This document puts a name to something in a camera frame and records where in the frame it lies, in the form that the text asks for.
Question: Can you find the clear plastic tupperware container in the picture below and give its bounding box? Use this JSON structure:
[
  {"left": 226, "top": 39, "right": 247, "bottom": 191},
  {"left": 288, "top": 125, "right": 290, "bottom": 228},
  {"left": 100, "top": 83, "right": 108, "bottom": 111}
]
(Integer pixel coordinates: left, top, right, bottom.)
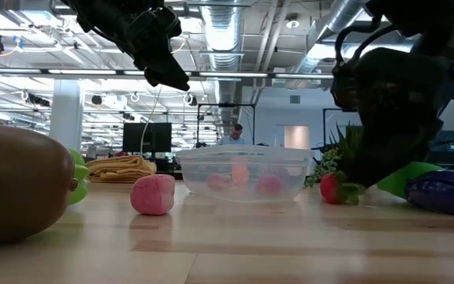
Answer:
[{"left": 175, "top": 144, "right": 316, "bottom": 204}]

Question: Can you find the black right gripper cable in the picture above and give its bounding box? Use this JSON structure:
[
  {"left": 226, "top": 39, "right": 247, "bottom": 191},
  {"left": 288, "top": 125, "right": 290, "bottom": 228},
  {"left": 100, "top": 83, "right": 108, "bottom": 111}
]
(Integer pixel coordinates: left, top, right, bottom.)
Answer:
[{"left": 330, "top": 13, "right": 396, "bottom": 114}]

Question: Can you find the black metal station frame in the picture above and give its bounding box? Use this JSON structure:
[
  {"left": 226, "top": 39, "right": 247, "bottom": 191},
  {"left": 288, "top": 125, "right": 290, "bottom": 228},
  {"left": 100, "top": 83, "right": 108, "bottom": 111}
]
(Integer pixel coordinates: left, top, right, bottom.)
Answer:
[
  {"left": 322, "top": 106, "right": 360, "bottom": 144},
  {"left": 196, "top": 103, "right": 257, "bottom": 146}
]

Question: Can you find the black computer monitor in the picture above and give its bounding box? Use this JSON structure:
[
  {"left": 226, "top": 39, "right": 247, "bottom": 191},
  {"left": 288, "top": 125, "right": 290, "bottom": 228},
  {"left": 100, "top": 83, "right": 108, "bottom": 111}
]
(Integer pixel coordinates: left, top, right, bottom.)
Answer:
[{"left": 122, "top": 121, "right": 173, "bottom": 155}]

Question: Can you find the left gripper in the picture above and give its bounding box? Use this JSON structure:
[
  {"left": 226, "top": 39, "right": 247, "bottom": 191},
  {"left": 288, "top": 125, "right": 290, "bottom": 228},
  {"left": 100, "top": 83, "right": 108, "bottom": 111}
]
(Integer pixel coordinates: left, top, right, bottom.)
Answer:
[{"left": 125, "top": 4, "right": 192, "bottom": 92}]

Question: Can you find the slanted silver ventilation duct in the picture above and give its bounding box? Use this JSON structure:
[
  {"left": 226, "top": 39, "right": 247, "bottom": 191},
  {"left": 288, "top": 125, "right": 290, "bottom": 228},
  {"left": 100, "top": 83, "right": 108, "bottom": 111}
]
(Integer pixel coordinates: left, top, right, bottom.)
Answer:
[{"left": 289, "top": 0, "right": 374, "bottom": 76}]

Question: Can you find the potted green plant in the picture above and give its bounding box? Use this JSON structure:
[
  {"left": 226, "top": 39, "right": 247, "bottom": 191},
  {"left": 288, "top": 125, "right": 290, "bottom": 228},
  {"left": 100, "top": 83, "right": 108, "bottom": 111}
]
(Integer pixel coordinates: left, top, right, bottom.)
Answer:
[{"left": 304, "top": 121, "right": 364, "bottom": 189}]

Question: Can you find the LED light bar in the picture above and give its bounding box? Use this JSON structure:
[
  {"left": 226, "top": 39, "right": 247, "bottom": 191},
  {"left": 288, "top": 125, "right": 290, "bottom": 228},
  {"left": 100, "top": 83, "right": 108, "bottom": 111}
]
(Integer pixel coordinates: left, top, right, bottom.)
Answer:
[{"left": 0, "top": 66, "right": 335, "bottom": 83}]

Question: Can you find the pink door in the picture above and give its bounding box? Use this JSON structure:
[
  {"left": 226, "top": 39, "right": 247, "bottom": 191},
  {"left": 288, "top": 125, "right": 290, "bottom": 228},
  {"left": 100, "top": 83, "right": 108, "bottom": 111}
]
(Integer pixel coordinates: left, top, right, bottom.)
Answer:
[{"left": 284, "top": 125, "right": 311, "bottom": 150}]

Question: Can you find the folded orange cloth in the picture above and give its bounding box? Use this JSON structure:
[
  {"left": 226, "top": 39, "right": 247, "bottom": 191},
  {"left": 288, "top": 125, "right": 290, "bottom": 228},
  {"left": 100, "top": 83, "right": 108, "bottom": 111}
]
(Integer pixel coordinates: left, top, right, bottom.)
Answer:
[{"left": 86, "top": 155, "right": 158, "bottom": 185}]

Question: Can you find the brown toy potato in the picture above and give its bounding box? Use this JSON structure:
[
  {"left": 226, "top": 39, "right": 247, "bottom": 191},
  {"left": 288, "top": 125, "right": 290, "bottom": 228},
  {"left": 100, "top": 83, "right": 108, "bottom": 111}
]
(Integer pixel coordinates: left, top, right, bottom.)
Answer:
[{"left": 0, "top": 125, "right": 80, "bottom": 245}]

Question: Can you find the round ceiling fixture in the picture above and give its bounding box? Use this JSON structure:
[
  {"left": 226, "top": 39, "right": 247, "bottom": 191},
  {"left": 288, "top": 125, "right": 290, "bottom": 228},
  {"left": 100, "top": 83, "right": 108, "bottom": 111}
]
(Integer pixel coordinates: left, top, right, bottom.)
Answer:
[{"left": 285, "top": 13, "right": 301, "bottom": 30}]

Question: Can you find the light green toy vegetable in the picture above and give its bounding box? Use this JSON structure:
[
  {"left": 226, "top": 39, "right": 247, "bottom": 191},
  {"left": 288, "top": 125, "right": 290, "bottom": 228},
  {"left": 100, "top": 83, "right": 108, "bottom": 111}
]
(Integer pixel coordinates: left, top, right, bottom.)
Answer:
[{"left": 67, "top": 149, "right": 91, "bottom": 206}]

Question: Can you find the round silver ventilation duct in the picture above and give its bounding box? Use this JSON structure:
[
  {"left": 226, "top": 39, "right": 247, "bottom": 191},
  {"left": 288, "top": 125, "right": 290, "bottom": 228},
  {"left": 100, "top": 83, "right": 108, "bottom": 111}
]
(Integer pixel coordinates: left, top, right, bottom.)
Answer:
[{"left": 199, "top": 0, "right": 244, "bottom": 123}]

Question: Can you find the red toy strawberry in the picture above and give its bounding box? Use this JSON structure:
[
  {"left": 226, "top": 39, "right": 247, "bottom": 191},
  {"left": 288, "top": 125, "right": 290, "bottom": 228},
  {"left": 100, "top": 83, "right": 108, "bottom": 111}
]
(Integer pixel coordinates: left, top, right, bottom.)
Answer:
[{"left": 320, "top": 171, "right": 366, "bottom": 206}]

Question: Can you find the person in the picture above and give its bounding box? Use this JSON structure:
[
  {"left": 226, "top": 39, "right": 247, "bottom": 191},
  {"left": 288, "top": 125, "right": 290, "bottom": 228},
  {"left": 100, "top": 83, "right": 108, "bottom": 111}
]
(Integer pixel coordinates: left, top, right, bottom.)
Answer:
[{"left": 217, "top": 123, "right": 247, "bottom": 146}]

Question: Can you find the green toy cucumber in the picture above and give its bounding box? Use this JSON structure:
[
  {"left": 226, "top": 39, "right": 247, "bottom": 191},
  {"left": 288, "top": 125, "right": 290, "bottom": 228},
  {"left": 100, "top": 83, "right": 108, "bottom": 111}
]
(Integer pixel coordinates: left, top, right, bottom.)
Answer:
[{"left": 376, "top": 160, "right": 445, "bottom": 200}]

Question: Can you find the white building pillar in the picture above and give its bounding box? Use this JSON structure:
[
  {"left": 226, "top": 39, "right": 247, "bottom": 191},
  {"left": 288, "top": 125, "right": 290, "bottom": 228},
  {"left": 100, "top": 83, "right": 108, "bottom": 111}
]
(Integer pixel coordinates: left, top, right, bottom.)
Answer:
[{"left": 49, "top": 78, "right": 85, "bottom": 153}]

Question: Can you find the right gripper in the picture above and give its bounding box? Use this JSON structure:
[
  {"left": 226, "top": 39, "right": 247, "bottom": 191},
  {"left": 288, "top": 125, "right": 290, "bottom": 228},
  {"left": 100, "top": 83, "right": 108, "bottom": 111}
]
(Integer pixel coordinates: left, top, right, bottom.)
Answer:
[{"left": 331, "top": 47, "right": 454, "bottom": 189}]

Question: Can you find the purple toy eggplant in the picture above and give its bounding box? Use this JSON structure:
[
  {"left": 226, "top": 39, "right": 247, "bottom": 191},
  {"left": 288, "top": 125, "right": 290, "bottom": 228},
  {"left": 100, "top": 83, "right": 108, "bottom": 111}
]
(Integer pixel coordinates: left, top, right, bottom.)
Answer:
[{"left": 404, "top": 169, "right": 454, "bottom": 217}]

